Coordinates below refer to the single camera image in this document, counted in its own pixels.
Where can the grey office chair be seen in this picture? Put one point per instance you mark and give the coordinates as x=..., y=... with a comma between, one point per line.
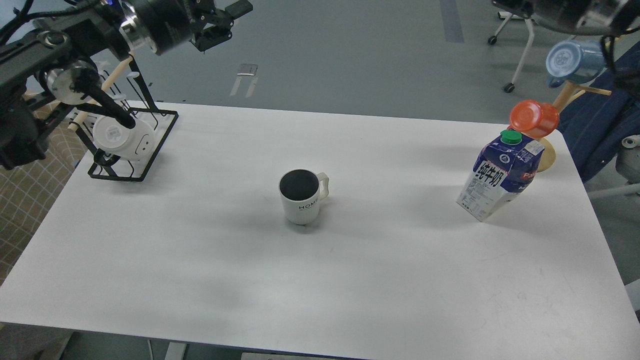
x=512, y=27

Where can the beige checkered cloth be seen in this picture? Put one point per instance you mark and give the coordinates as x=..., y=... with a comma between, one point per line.
x=28, y=192

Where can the dark blue fabric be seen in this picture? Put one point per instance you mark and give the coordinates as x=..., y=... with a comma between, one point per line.
x=594, y=125

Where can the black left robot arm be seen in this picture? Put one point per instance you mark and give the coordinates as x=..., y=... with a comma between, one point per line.
x=47, y=70

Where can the white cup on rack front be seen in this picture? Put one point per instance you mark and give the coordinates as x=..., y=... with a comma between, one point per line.
x=133, y=144

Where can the white HOME mug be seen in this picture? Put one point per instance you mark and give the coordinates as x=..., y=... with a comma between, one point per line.
x=301, y=192

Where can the blue white milk carton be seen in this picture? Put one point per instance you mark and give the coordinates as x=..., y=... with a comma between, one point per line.
x=504, y=168

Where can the blue plastic cup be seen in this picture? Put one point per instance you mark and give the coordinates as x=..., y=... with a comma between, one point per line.
x=576, y=61

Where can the grey metal object right edge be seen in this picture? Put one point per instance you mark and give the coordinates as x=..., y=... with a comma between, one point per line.
x=627, y=164

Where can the black wire cup rack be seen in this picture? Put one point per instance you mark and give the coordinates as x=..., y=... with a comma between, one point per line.
x=134, y=97

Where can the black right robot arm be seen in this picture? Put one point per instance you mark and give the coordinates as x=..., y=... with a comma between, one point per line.
x=608, y=19

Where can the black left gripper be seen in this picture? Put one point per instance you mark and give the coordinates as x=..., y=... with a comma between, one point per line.
x=162, y=25

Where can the orange plastic cup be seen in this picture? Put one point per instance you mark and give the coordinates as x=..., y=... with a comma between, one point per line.
x=534, y=119

